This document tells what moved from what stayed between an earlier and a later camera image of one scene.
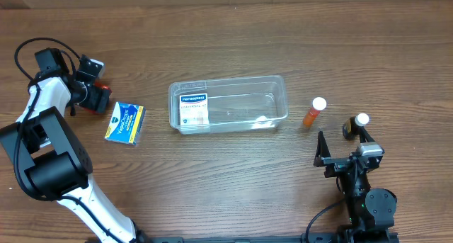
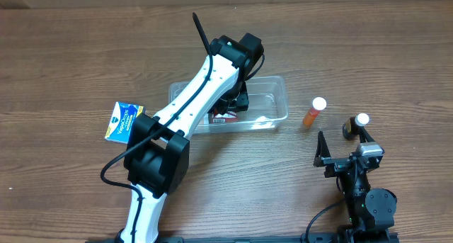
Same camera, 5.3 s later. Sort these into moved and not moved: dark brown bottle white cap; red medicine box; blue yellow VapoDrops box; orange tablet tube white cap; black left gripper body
Moved: black left gripper body; red medicine box
Not moved: orange tablet tube white cap; dark brown bottle white cap; blue yellow VapoDrops box
